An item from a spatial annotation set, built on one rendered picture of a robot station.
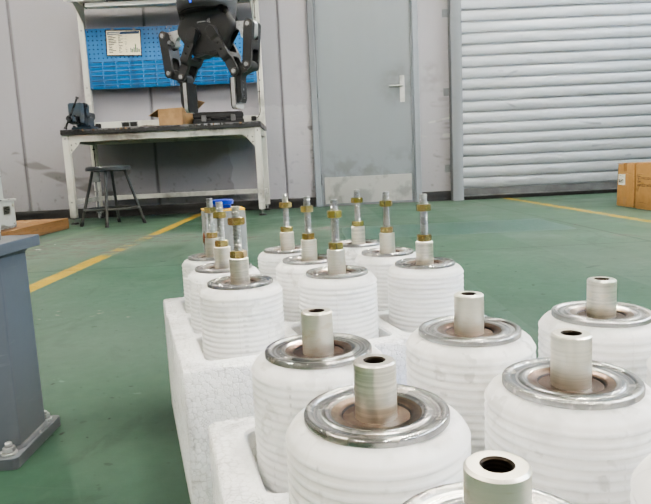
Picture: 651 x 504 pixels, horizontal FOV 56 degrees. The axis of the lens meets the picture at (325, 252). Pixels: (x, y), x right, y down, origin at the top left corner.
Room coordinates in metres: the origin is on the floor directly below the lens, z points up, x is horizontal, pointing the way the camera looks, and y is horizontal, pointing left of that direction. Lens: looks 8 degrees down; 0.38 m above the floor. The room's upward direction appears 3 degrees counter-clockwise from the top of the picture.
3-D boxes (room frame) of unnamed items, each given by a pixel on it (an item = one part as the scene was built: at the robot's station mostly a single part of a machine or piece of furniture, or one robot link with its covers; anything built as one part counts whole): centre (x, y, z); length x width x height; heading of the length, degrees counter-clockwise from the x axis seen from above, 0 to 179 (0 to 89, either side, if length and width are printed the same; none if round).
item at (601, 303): (0.48, -0.22, 0.26); 0.02 x 0.02 x 0.03
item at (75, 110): (4.98, 1.90, 0.87); 0.41 x 0.17 x 0.25; 1
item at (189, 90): (0.82, 0.17, 0.48); 0.02 x 0.01 x 0.04; 158
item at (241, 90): (0.79, 0.09, 0.49); 0.03 x 0.01 x 0.05; 68
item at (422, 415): (0.30, -0.02, 0.25); 0.08 x 0.08 x 0.01
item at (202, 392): (0.84, 0.02, 0.09); 0.39 x 0.39 x 0.18; 17
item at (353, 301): (0.73, -0.01, 0.16); 0.10 x 0.10 x 0.18
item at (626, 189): (4.23, -2.25, 0.15); 0.30 x 0.24 x 0.30; 90
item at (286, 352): (0.42, 0.01, 0.25); 0.08 x 0.08 x 0.01
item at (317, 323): (0.42, 0.01, 0.26); 0.02 x 0.02 x 0.03
